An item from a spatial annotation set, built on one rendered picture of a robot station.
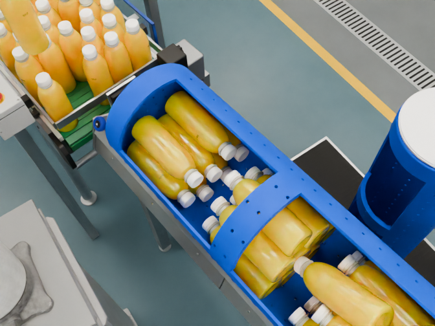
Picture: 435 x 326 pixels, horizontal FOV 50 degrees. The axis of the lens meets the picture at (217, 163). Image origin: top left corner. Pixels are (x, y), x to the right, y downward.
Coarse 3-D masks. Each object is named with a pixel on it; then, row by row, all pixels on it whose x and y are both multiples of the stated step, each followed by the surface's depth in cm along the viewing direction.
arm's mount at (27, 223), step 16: (16, 208) 112; (32, 208) 111; (0, 224) 110; (16, 224) 109; (32, 224) 109; (48, 224) 115; (0, 240) 108; (16, 240) 107; (32, 240) 107; (48, 240) 107; (32, 256) 105; (48, 256) 104; (64, 256) 111; (48, 272) 102; (64, 272) 102; (48, 288) 100; (64, 288) 100; (80, 288) 105; (64, 304) 98; (80, 304) 98; (32, 320) 97; (48, 320) 97; (64, 320) 96; (80, 320) 96; (96, 320) 103
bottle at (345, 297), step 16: (304, 272) 96; (320, 272) 93; (336, 272) 92; (320, 288) 91; (336, 288) 89; (352, 288) 88; (336, 304) 88; (352, 304) 85; (368, 304) 84; (384, 304) 84; (352, 320) 85; (368, 320) 82; (384, 320) 85
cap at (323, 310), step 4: (320, 308) 91; (324, 308) 92; (316, 312) 91; (320, 312) 91; (324, 312) 91; (312, 316) 92; (316, 316) 91; (320, 316) 91; (316, 320) 91; (320, 320) 91
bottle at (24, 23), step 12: (0, 0) 109; (12, 0) 109; (24, 0) 111; (12, 12) 111; (24, 12) 112; (12, 24) 114; (24, 24) 114; (36, 24) 117; (24, 36) 117; (36, 36) 119; (24, 48) 121; (36, 48) 121
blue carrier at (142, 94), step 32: (128, 96) 108; (160, 96) 119; (128, 128) 119; (128, 160) 112; (256, 160) 120; (288, 160) 102; (160, 192) 108; (224, 192) 124; (256, 192) 93; (288, 192) 93; (320, 192) 97; (192, 224) 113; (224, 224) 94; (256, 224) 91; (352, 224) 92; (224, 256) 96; (320, 256) 112; (384, 256) 88; (288, 288) 110; (416, 288) 84; (288, 320) 103
